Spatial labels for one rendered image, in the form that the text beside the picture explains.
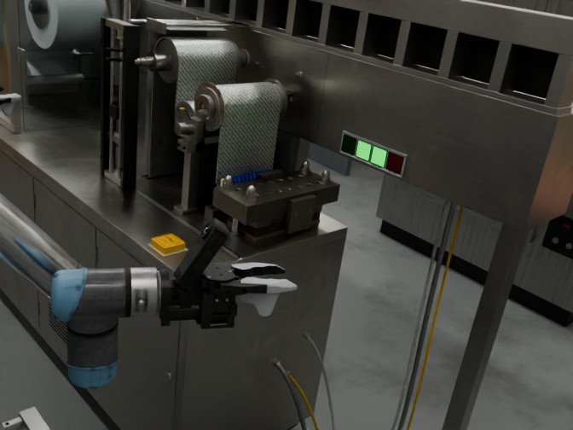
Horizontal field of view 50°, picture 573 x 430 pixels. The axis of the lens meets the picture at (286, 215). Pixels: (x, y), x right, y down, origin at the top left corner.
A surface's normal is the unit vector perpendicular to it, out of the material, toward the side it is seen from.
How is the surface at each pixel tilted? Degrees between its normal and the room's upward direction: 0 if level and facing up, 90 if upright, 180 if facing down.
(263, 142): 90
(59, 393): 0
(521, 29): 90
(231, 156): 90
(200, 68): 92
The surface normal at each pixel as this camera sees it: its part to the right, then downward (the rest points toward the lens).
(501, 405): 0.12, -0.91
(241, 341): 0.68, 0.37
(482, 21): -0.72, 0.19
